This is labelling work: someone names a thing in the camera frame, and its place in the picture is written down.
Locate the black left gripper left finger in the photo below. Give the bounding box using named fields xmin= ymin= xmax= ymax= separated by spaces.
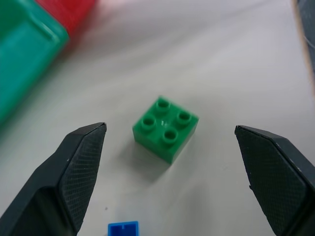
xmin=0 ymin=121 xmax=107 ymax=236

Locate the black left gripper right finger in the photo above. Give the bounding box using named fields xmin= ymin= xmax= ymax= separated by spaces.
xmin=234 ymin=125 xmax=315 ymax=236

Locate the small blue toy brick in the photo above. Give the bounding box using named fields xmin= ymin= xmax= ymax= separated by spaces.
xmin=107 ymin=220 xmax=139 ymax=236

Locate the green square toy brick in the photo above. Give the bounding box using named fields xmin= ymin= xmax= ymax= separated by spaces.
xmin=132 ymin=96 xmax=200 ymax=165

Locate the green plastic bin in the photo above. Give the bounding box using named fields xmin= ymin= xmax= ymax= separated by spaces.
xmin=0 ymin=0 xmax=70 ymax=126

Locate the red plastic bin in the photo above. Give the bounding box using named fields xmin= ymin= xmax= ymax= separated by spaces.
xmin=34 ymin=0 xmax=99 ymax=34

